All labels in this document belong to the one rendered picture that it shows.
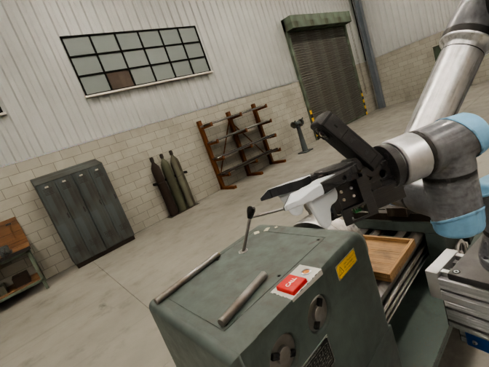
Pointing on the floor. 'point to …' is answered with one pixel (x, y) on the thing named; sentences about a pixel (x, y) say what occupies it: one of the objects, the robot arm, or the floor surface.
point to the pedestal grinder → (300, 135)
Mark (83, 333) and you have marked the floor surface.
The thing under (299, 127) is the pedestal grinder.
